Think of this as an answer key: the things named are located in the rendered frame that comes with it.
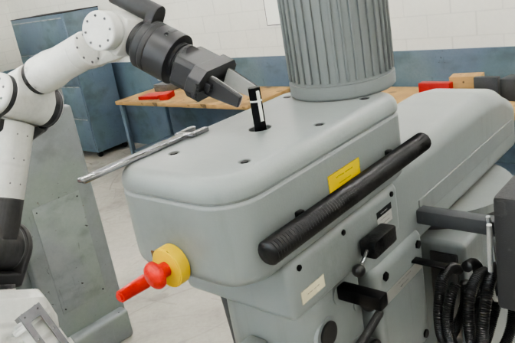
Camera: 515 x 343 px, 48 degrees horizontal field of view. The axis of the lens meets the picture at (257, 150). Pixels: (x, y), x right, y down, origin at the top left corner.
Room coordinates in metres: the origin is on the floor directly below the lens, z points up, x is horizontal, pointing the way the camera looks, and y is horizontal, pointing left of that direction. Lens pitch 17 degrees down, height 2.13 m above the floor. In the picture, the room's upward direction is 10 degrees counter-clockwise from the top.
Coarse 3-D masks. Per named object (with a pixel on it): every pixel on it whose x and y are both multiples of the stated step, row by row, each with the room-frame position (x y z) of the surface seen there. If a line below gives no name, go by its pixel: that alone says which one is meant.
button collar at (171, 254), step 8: (160, 248) 0.74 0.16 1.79; (168, 248) 0.73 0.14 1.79; (176, 248) 0.73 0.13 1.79; (160, 256) 0.74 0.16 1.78; (168, 256) 0.72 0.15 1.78; (176, 256) 0.72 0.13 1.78; (184, 256) 0.73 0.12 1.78; (168, 264) 0.73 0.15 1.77; (176, 264) 0.71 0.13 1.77; (184, 264) 0.72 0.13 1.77; (176, 272) 0.72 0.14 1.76; (184, 272) 0.72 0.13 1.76; (168, 280) 0.73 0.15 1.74; (176, 280) 0.72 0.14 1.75; (184, 280) 0.72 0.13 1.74
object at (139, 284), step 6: (138, 276) 0.82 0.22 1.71; (132, 282) 0.80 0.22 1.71; (138, 282) 0.80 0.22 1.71; (144, 282) 0.81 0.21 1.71; (126, 288) 0.79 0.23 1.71; (132, 288) 0.79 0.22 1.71; (138, 288) 0.80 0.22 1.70; (144, 288) 0.80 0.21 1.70; (120, 294) 0.78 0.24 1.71; (126, 294) 0.78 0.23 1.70; (132, 294) 0.79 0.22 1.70; (120, 300) 0.78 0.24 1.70
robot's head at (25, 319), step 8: (40, 304) 0.81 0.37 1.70; (24, 312) 0.80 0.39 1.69; (32, 312) 0.80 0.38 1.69; (40, 312) 0.80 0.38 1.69; (16, 320) 0.81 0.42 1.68; (24, 320) 0.79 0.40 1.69; (32, 320) 0.79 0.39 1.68; (48, 320) 0.80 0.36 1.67; (16, 328) 0.81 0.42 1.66; (32, 328) 0.79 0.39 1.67; (56, 328) 0.80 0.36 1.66; (32, 336) 0.78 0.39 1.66; (40, 336) 0.78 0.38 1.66; (56, 336) 0.79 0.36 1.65
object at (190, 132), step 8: (192, 128) 0.96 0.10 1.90; (200, 128) 0.94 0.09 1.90; (176, 136) 0.92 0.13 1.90; (184, 136) 0.91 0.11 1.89; (192, 136) 0.92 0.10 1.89; (160, 144) 0.88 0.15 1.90; (168, 144) 0.89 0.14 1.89; (136, 152) 0.86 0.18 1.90; (144, 152) 0.85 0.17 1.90; (152, 152) 0.86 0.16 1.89; (120, 160) 0.83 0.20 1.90; (128, 160) 0.83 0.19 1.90; (136, 160) 0.84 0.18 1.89; (104, 168) 0.80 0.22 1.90; (112, 168) 0.80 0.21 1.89; (88, 176) 0.78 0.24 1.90; (96, 176) 0.78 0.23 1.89
